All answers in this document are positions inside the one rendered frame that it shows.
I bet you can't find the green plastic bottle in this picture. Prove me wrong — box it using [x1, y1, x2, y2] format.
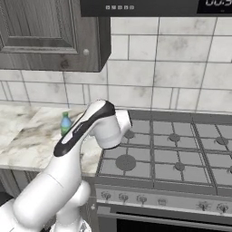
[60, 111, 73, 137]

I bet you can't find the silver oven door handle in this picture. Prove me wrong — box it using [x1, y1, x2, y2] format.
[97, 212, 232, 232]

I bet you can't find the grey wall cupboard door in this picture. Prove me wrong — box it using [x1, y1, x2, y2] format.
[0, 0, 102, 73]

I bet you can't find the silver stove knob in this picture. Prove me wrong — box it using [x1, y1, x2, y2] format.
[118, 192, 130, 203]
[196, 200, 211, 212]
[101, 190, 112, 201]
[216, 202, 230, 214]
[136, 194, 148, 205]

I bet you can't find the grey gas hob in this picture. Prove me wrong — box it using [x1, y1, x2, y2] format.
[95, 109, 232, 197]

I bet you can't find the black microwave oven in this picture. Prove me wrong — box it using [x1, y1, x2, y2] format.
[80, 0, 232, 18]

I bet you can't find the grey base cupboard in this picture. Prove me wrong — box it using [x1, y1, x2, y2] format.
[0, 168, 42, 198]

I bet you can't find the grey oven door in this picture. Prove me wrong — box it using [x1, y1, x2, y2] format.
[96, 202, 232, 232]

